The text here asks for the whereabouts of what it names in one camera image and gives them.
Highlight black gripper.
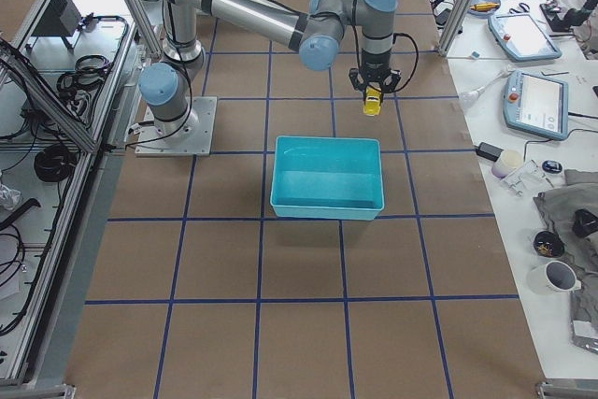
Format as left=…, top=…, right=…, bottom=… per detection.
left=349, top=55, right=401, bottom=93

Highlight yellow beetle toy car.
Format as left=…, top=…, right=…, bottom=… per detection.
left=363, top=87, right=383, bottom=117

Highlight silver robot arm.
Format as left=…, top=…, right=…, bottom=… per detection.
left=162, top=0, right=401, bottom=113

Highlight turquoise plastic bin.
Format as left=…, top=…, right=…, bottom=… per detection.
left=270, top=135, right=385, bottom=221

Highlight blue plate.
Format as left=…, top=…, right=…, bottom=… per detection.
left=468, top=0, right=501, bottom=18

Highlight black power brick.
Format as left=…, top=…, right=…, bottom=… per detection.
left=475, top=142, right=504, bottom=163

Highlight upper teach pendant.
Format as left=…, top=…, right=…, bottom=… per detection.
left=488, top=13, right=562, bottom=62

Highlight teach pendant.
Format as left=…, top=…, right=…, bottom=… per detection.
left=488, top=13, right=562, bottom=62
left=503, top=70, right=569, bottom=141

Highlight black scissors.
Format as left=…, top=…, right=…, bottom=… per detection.
left=508, top=2, right=531, bottom=15

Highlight white paper cup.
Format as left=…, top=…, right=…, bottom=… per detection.
left=491, top=150, right=523, bottom=178

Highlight lower teach pendant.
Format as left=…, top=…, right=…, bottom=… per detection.
left=503, top=70, right=569, bottom=141

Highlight grey cloth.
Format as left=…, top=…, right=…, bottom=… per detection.
left=533, top=168, right=598, bottom=278

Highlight small black bowl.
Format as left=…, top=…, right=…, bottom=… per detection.
left=533, top=231, right=564, bottom=258

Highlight white mug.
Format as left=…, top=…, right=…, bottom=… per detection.
left=526, top=261, right=581, bottom=295

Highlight aluminium frame post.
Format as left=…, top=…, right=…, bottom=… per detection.
left=436, top=0, right=496, bottom=58

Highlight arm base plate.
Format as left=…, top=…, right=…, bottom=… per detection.
left=135, top=96, right=218, bottom=157

